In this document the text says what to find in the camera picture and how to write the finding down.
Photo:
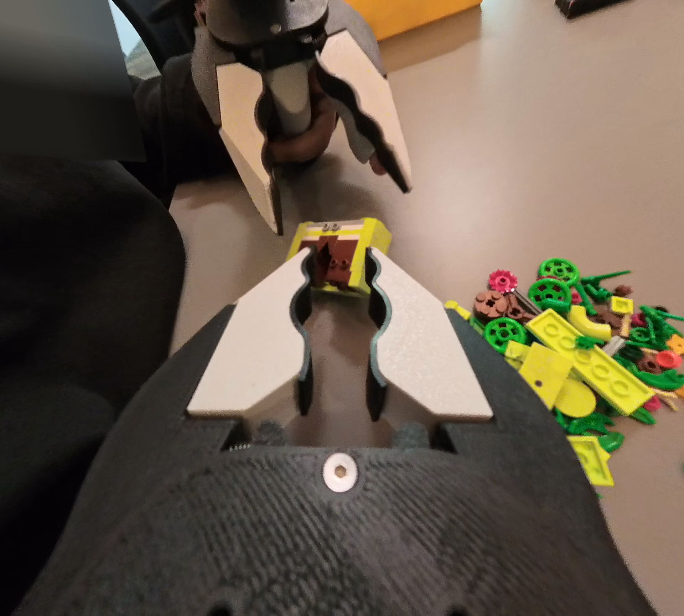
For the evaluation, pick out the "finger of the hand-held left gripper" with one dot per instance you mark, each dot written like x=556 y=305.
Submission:
x=238 y=119
x=368 y=92

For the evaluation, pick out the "person's black clothing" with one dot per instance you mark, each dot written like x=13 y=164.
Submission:
x=80 y=306

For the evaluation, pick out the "person's left forearm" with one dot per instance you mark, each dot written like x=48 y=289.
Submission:
x=171 y=135

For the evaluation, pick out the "long lime toy plate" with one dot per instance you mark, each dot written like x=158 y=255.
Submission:
x=593 y=359

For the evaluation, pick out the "lime brick box with brown bricks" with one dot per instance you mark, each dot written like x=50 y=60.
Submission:
x=374 y=239

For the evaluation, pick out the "pile of small toy bricks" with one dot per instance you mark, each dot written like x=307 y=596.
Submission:
x=550 y=292

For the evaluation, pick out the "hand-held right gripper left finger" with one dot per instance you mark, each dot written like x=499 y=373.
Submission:
x=251 y=359

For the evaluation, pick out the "person's left hand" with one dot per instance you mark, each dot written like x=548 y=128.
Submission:
x=304 y=145

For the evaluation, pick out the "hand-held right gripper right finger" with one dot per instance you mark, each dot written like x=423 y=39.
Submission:
x=433 y=359

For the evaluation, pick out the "lime face tile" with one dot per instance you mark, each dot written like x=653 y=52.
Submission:
x=545 y=370

